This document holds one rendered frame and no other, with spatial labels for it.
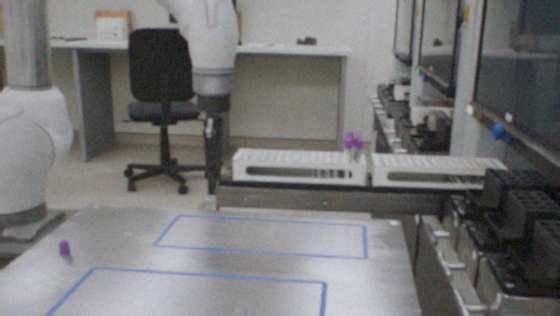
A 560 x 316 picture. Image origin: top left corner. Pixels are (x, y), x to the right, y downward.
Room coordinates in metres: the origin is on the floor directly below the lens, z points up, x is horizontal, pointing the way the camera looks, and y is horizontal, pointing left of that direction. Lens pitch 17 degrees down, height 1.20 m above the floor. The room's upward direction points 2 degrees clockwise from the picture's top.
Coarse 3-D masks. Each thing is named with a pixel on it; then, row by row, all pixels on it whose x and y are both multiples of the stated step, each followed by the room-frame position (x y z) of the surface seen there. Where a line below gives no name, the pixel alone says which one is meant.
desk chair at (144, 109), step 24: (144, 48) 3.46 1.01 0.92; (168, 48) 3.50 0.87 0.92; (144, 72) 3.48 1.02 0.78; (168, 72) 3.52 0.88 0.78; (192, 72) 3.57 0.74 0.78; (144, 96) 3.49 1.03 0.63; (168, 96) 3.50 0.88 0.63; (192, 96) 3.59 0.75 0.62; (144, 120) 3.51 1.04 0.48; (168, 120) 3.50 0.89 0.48; (192, 120) 3.60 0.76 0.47; (168, 144) 3.73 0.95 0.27; (144, 168) 3.76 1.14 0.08; (168, 168) 3.68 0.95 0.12; (192, 168) 3.78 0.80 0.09
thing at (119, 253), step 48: (48, 240) 0.84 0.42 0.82; (96, 240) 0.85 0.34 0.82; (144, 240) 0.86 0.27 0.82; (192, 240) 0.86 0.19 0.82; (240, 240) 0.87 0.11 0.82; (288, 240) 0.88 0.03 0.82; (336, 240) 0.89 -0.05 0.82; (384, 240) 0.89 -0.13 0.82; (0, 288) 0.68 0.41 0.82; (48, 288) 0.68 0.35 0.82; (96, 288) 0.69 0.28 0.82; (144, 288) 0.69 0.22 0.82; (192, 288) 0.70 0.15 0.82; (240, 288) 0.71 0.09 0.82; (288, 288) 0.71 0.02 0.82; (336, 288) 0.71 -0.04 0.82; (384, 288) 0.72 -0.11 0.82
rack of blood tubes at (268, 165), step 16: (240, 160) 1.22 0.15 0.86; (256, 160) 1.22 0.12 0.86; (272, 160) 1.22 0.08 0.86; (288, 160) 1.23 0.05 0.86; (304, 160) 1.23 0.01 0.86; (320, 160) 1.23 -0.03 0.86; (336, 160) 1.24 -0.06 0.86; (352, 160) 1.24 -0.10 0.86; (240, 176) 1.22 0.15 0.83; (256, 176) 1.22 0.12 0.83; (272, 176) 1.22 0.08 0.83; (288, 176) 1.29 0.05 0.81; (304, 176) 1.29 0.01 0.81; (320, 176) 1.23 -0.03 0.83; (336, 176) 1.23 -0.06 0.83; (352, 176) 1.21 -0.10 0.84
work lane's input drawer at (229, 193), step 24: (216, 192) 1.20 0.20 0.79; (240, 192) 1.20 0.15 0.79; (264, 192) 1.20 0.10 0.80; (288, 192) 1.20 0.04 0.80; (312, 192) 1.20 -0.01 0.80; (336, 192) 1.19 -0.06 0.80; (360, 192) 1.20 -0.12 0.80; (384, 192) 1.20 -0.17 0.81; (408, 192) 1.20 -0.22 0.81; (432, 192) 1.20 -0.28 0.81; (456, 192) 1.20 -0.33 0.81
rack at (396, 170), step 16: (384, 160) 1.25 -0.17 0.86; (400, 160) 1.26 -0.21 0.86; (416, 160) 1.26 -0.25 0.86; (432, 160) 1.26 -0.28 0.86; (448, 160) 1.27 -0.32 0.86; (464, 160) 1.27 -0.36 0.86; (480, 160) 1.28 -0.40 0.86; (496, 160) 1.28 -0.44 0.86; (384, 176) 1.21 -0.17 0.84; (400, 176) 1.30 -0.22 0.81; (416, 176) 1.30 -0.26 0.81; (432, 176) 1.30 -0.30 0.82; (448, 176) 1.27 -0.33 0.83; (464, 176) 1.28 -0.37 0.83; (480, 176) 1.28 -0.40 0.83
